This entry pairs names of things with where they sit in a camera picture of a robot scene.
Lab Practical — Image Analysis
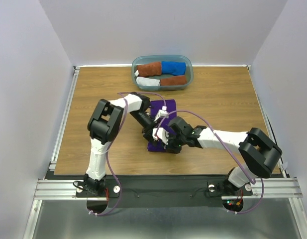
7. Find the upper brown rolled towel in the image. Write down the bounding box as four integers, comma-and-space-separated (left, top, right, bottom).
134, 61, 162, 77

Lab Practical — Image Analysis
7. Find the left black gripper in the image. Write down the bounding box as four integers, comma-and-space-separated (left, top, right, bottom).
129, 110, 160, 146

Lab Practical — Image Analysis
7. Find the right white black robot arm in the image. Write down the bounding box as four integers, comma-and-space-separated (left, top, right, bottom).
166, 117, 282, 194

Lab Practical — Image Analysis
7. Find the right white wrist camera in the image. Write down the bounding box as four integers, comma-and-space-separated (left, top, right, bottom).
152, 127, 175, 145

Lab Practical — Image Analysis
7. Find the blue rolled towel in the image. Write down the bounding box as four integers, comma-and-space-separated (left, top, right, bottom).
161, 61, 186, 76

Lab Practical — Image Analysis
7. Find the brown rolled towel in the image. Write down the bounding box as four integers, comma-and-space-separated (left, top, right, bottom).
160, 75, 188, 86
134, 61, 162, 77

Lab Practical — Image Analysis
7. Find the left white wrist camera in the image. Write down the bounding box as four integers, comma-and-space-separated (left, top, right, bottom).
154, 106, 168, 122

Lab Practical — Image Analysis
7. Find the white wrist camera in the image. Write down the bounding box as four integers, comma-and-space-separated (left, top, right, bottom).
152, 127, 175, 145
154, 106, 168, 122

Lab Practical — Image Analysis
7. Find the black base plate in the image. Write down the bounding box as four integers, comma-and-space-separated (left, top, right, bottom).
36, 175, 252, 213

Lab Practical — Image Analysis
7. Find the white rolled towel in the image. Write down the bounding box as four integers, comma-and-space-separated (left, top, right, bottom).
136, 77, 160, 87

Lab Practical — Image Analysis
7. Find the lower brown rolled towel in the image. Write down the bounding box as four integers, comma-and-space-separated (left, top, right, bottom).
160, 75, 188, 86

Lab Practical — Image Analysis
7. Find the purple towel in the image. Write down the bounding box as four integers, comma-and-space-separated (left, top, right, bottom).
147, 99, 179, 154

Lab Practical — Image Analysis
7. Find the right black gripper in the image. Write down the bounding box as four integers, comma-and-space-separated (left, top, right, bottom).
161, 132, 186, 154

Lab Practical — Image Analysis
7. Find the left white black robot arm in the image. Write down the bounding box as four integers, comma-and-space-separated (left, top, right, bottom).
80, 92, 157, 196

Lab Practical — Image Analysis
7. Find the aluminium frame rail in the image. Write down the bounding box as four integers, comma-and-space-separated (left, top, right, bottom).
25, 66, 307, 239

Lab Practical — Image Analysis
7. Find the teal plastic bin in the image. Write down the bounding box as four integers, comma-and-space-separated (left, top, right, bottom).
131, 55, 194, 91

